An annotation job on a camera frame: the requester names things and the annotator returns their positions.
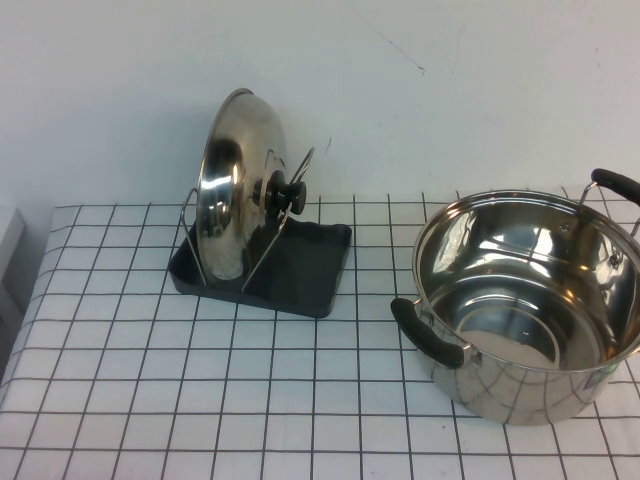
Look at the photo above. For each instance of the white black-grid tablecloth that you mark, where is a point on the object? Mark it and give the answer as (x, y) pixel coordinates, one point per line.
(200, 380)

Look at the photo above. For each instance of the steel pot lid black knob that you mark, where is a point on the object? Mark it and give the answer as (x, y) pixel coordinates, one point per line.
(235, 200)

